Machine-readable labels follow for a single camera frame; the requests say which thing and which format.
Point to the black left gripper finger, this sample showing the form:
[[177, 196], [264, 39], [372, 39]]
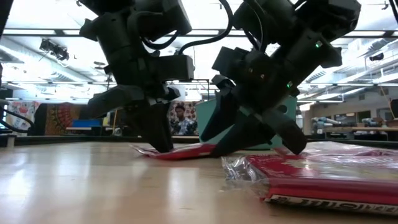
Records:
[[144, 124], [163, 124]]

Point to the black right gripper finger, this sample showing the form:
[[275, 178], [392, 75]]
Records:
[[245, 133], [220, 115]]

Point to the pale floral wall hanging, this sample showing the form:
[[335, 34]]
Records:
[[23, 112]]

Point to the blue box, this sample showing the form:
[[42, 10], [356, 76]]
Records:
[[87, 123]]

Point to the wooden top workbench on casters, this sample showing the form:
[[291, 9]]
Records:
[[360, 128]]

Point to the person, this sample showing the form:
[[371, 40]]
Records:
[[183, 123]]

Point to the black ceiling-mounted device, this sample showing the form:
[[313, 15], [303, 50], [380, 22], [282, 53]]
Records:
[[54, 49]]

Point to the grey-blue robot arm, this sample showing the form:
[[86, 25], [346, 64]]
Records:
[[325, 122]]

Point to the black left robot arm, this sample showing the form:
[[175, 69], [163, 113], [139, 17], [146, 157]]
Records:
[[124, 25]]

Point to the teal plastic basket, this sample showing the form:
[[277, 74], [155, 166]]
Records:
[[201, 110]]

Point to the black aluminium rig frame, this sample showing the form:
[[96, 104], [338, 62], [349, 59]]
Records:
[[62, 140]]

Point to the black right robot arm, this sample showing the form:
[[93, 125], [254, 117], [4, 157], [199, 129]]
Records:
[[311, 18]]

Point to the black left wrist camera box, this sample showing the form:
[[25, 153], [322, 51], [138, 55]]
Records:
[[174, 68]]

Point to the black overhead beam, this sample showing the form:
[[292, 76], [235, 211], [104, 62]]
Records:
[[59, 32]]

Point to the red Orville popcorn bag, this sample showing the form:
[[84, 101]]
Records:
[[186, 153], [326, 189], [342, 148]]

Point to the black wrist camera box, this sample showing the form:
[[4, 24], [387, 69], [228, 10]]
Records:
[[174, 68], [231, 60]]

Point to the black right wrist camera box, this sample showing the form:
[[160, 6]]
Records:
[[231, 60]]

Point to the orange dark patterned wall hanging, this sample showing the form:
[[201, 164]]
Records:
[[62, 118]]

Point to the black dome camera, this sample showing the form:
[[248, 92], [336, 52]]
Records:
[[377, 57]]

